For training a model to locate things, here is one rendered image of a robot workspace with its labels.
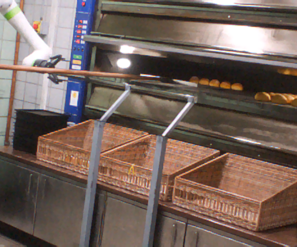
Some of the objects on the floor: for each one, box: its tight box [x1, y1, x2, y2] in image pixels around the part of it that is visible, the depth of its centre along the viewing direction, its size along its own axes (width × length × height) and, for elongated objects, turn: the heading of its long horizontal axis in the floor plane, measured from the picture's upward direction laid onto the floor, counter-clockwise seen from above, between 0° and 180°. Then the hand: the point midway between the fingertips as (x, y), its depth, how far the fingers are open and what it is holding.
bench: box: [0, 145, 297, 247], centre depth 400 cm, size 56×242×58 cm
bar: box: [55, 73, 197, 247], centre depth 392 cm, size 31×127×118 cm
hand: (65, 70), depth 403 cm, fingers open, 12 cm apart
